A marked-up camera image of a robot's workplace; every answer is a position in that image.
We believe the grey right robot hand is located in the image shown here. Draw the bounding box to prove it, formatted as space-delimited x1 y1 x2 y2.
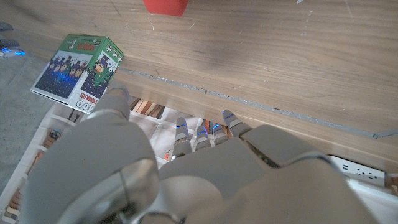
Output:
0 21 26 58

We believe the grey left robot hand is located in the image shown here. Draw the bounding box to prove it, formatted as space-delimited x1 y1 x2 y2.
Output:
18 88 381 224

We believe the red magnetic block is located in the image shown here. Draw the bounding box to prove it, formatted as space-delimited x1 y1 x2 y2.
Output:
142 0 190 17

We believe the Peanuts puzzle box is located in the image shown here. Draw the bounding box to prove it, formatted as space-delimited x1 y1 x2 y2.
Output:
30 34 125 114

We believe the printed bookshelf backdrop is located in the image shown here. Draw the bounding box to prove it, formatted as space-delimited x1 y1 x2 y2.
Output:
0 96 398 224

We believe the white power strip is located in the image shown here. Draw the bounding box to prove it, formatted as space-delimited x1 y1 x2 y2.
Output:
328 154 387 188

